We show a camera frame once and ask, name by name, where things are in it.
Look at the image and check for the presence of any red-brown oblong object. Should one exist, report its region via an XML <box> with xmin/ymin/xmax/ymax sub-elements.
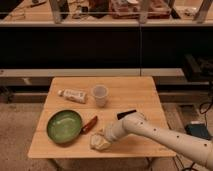
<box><xmin>81</xmin><ymin>116</ymin><xmax>98</xmax><ymax>134</ymax></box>

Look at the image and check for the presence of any white sponge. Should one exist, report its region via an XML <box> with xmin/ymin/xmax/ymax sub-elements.
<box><xmin>90</xmin><ymin>131</ymin><xmax>111</xmax><ymax>151</ymax></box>

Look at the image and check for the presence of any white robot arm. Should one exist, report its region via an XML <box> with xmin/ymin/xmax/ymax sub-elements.
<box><xmin>104</xmin><ymin>112</ymin><xmax>213</xmax><ymax>171</ymax></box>

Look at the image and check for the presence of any green ceramic bowl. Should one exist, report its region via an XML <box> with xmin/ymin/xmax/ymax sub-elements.
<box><xmin>46</xmin><ymin>110</ymin><xmax>83</xmax><ymax>144</ymax></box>

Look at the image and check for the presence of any clear plastic cup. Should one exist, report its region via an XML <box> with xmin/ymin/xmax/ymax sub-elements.
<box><xmin>91</xmin><ymin>84</ymin><xmax>108</xmax><ymax>107</ymax></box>

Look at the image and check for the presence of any white tube bottle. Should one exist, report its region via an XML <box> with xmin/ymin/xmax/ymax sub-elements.
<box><xmin>58</xmin><ymin>89</ymin><xmax>86</xmax><ymax>104</ymax></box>

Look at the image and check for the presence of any black phone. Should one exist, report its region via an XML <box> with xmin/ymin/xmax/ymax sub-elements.
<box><xmin>117</xmin><ymin>110</ymin><xmax>136</xmax><ymax>120</ymax></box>

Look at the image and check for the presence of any wooden folding table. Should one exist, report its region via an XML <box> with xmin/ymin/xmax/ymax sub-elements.
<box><xmin>28</xmin><ymin>76</ymin><xmax>175</xmax><ymax>162</ymax></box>

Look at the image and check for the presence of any red tray on shelf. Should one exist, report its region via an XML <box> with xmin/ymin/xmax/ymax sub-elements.
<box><xmin>109</xmin><ymin>0</ymin><xmax>171</xmax><ymax>19</ymax></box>

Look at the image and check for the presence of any long wooden workbench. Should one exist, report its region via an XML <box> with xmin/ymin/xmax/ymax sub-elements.
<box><xmin>0</xmin><ymin>0</ymin><xmax>213</xmax><ymax>77</ymax></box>

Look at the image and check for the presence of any black power box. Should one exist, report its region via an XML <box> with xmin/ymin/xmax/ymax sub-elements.
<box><xmin>185</xmin><ymin>123</ymin><xmax>212</xmax><ymax>140</ymax></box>

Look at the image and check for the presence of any black floor cable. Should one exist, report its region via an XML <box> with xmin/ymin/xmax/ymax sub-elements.
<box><xmin>172</xmin><ymin>99</ymin><xmax>213</xmax><ymax>171</ymax></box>

